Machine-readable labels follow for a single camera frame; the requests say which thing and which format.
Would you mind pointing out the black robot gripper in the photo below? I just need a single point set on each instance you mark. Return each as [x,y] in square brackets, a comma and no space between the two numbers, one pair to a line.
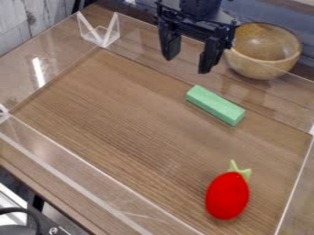
[200,20]

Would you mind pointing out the red felt strawberry toy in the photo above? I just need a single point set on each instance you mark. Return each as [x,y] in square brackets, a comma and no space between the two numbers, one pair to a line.
[227,193]

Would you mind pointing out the tan ceramic bowl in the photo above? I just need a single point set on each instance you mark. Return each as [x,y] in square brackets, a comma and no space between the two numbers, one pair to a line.
[265,51]

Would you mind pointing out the green rectangular block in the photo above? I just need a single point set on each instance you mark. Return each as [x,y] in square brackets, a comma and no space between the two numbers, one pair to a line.
[218,106]

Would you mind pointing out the black metal table leg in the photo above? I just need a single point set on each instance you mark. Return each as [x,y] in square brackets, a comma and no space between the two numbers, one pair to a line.
[37,203]

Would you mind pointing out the clear acrylic corner bracket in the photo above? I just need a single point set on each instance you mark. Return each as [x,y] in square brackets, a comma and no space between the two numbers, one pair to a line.
[99,35]

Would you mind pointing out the clear acrylic tray wall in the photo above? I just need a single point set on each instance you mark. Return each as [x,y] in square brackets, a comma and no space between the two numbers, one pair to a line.
[100,135]

